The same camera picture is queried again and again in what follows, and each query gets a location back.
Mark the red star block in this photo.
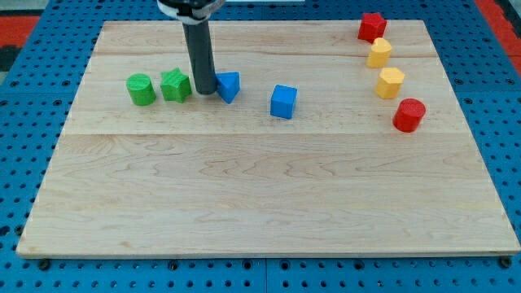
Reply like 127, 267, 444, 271
357, 12, 387, 43

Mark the blue triangle block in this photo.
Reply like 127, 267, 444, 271
216, 72, 240, 104

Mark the red cylinder block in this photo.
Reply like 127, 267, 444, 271
392, 98, 427, 133

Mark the yellow heart block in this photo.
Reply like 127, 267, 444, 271
366, 37, 392, 68

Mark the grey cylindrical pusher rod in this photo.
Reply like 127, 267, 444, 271
182, 20, 217, 95

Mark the yellow hexagon block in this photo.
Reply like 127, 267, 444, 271
374, 68, 405, 99

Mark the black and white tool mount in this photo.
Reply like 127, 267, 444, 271
157, 0, 225, 25

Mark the blue cube block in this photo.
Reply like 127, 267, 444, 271
269, 85, 298, 119

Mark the green cylinder block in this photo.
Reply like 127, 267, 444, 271
125, 73, 156, 106

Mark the green star block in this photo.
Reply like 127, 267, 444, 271
160, 68, 192, 103

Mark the wooden board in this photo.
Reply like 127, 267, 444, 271
16, 20, 520, 259

